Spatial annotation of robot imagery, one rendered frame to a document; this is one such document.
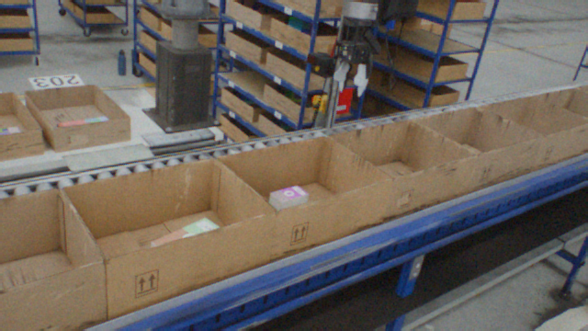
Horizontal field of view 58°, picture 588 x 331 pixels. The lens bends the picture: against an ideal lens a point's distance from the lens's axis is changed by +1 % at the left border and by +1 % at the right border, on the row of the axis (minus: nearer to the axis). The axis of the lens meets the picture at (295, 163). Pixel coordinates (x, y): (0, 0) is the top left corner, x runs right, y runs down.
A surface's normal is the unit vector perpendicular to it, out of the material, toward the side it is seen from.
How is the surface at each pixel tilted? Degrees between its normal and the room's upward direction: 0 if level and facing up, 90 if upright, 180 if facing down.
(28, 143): 91
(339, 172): 89
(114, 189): 90
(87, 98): 89
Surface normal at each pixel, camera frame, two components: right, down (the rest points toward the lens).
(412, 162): -0.79, 0.17
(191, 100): 0.59, 0.44
